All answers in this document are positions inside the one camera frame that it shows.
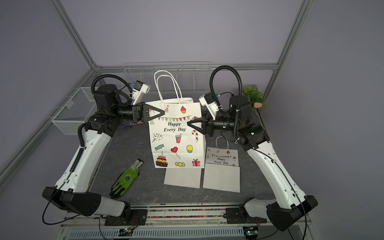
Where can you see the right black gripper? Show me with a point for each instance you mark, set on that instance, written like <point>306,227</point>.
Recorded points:
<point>207,125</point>

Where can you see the white wire basket on left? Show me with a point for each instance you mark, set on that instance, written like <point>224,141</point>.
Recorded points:
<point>76,111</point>

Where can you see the artificial plant in black vase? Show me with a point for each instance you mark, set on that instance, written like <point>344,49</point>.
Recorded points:
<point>255,97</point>

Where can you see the green work glove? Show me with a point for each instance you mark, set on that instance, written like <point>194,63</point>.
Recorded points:
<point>125,180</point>

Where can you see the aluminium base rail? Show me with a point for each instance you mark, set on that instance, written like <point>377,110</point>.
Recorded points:
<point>184,222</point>

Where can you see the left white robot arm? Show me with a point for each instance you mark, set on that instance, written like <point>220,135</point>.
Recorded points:
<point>70,193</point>

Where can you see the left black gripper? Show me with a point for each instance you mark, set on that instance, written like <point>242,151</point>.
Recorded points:
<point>142,111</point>

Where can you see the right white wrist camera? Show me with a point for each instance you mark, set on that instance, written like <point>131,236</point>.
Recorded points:
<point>207,100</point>

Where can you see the white wire wall shelf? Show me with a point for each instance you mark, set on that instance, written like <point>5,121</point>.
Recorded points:
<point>191,76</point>

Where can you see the white party paper bag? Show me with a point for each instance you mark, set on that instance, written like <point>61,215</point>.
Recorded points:
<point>222,169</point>

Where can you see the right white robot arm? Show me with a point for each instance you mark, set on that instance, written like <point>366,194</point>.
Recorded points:
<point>290,203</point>

